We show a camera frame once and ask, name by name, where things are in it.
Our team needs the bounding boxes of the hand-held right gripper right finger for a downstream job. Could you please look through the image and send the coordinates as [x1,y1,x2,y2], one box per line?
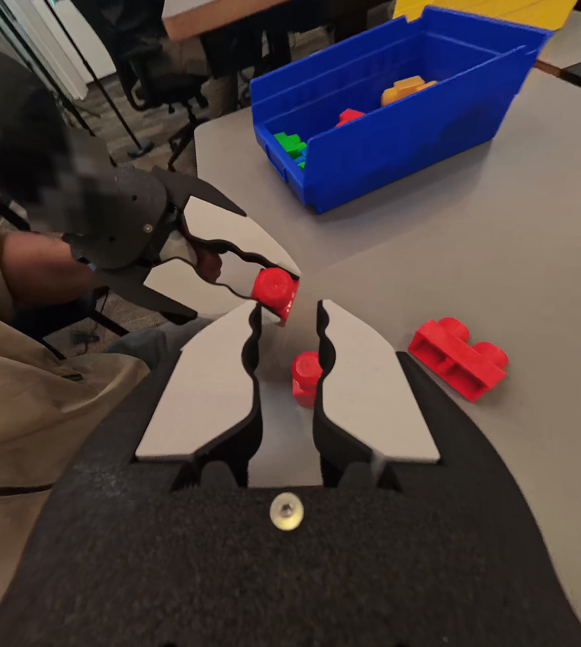
[313,300,441,466]

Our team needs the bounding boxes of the person's jeans leg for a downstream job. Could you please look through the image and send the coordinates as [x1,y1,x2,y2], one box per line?
[107,318,211,372]

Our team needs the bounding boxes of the black office chair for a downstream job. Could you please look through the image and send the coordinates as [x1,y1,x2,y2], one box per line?
[107,0,217,168]

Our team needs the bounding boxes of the person's beige jacket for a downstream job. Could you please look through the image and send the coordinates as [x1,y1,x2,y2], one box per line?
[0,197,186,619]

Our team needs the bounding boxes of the wooden table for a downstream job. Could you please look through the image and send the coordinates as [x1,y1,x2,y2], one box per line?
[162,0,303,42]

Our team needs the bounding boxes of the red mega block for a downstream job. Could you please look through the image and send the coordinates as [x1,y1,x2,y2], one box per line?
[290,350,325,409]
[407,317,511,404]
[251,266,301,327]

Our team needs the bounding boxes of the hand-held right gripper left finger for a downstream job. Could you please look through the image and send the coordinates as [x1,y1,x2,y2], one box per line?
[134,301,264,466]

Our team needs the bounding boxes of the pile of colourful blocks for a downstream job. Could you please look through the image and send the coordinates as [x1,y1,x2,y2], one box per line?
[272,75,439,172]

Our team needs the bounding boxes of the black stool frame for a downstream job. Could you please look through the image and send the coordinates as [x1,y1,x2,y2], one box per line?
[7,287,131,362]

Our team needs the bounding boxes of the person's left hand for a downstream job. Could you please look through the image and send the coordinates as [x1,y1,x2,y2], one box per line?
[0,229,105,310]

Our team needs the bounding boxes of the blue storage bin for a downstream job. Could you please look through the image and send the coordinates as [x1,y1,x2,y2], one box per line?
[248,4,555,216]

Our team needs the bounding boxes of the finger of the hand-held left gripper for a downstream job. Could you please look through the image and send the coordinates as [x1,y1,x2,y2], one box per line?
[143,257,263,325]
[177,194,302,286]

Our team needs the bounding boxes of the black tripod stand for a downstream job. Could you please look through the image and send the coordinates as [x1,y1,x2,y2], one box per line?
[0,0,155,158]

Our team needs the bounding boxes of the yellow storage bin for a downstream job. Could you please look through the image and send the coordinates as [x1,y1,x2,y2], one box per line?
[391,0,580,32]

